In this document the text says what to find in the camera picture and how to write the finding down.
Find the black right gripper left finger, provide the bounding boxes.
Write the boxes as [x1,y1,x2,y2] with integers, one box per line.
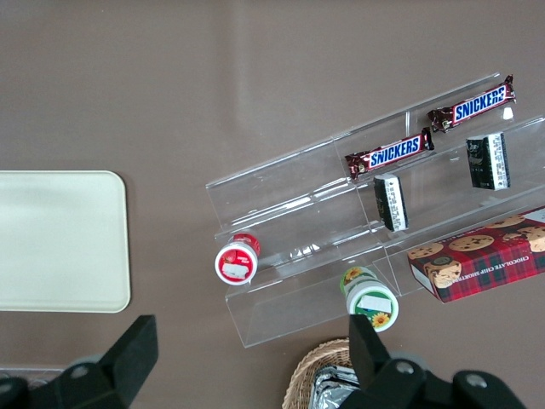
[25,314,160,409]

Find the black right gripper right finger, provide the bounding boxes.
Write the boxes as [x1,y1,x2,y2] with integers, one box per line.
[339,314,432,409]

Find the oval light wicker basket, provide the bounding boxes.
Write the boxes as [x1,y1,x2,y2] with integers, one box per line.
[282,337,355,409]

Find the beige plastic tray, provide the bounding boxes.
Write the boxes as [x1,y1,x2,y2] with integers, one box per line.
[0,170,132,314]

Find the green lid sunflower cup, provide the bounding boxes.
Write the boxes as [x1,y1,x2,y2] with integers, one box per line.
[338,265,400,334]

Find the clear acrylic bottle riser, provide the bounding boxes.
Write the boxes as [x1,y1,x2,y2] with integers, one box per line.
[0,366,69,384]

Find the red lid cup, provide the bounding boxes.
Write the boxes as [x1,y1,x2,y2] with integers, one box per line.
[213,231,262,286]

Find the red tartan cookie box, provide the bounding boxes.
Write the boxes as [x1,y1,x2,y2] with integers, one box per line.
[405,206,545,305]

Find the small black box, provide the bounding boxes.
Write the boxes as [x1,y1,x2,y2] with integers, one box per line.
[372,173,411,233]
[464,131,513,192]

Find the clear acrylic step shelf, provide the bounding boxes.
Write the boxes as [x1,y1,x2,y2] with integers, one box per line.
[204,133,404,351]
[331,71,545,300]

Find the Snickers chocolate bar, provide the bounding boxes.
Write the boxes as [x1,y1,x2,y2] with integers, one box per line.
[343,126,437,180]
[426,73,518,135]

